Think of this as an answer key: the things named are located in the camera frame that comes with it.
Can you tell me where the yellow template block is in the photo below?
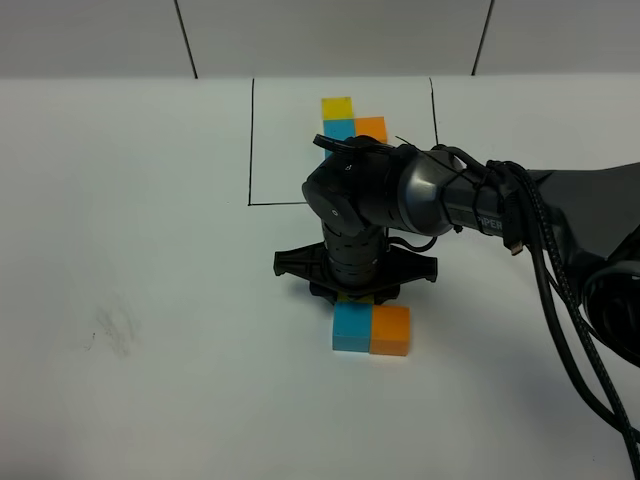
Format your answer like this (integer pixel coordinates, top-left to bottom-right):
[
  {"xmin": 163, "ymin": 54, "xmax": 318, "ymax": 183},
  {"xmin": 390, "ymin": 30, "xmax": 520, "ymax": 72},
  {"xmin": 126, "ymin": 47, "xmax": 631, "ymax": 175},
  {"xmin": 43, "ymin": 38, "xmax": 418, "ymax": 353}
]
[{"xmin": 321, "ymin": 97, "xmax": 354, "ymax": 121}]

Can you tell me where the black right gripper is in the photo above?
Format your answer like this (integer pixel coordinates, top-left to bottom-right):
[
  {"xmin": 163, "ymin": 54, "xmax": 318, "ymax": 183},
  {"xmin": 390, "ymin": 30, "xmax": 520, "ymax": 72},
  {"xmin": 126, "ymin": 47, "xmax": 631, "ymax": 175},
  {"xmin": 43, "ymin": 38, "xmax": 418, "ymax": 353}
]
[{"xmin": 273, "ymin": 223, "xmax": 438, "ymax": 304}]

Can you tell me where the black right camera cable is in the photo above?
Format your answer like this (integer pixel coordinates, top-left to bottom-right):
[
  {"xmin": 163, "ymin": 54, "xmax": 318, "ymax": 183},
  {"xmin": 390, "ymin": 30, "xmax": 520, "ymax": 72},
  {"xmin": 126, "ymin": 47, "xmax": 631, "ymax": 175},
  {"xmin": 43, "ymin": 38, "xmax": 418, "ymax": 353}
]
[{"xmin": 434, "ymin": 144, "xmax": 640, "ymax": 469}]

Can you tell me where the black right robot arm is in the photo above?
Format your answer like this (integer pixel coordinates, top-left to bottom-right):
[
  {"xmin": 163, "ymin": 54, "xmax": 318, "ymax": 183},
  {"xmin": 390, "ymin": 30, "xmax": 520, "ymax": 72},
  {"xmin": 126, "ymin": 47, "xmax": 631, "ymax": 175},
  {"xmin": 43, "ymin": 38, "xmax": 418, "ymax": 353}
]
[{"xmin": 274, "ymin": 135, "xmax": 639, "ymax": 363}]

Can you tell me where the orange template block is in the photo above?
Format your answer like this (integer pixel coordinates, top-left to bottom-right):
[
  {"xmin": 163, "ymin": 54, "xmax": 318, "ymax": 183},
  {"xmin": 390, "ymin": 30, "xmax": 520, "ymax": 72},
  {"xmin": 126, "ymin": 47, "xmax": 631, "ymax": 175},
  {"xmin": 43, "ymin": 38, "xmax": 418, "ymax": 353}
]
[{"xmin": 354, "ymin": 116, "xmax": 388, "ymax": 144}]

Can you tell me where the blue template block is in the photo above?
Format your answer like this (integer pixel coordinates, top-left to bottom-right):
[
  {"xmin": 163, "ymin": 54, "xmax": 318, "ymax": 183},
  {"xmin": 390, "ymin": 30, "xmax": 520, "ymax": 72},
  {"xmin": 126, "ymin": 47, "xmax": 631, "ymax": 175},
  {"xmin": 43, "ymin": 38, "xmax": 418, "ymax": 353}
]
[{"xmin": 323, "ymin": 118, "xmax": 356, "ymax": 141}]

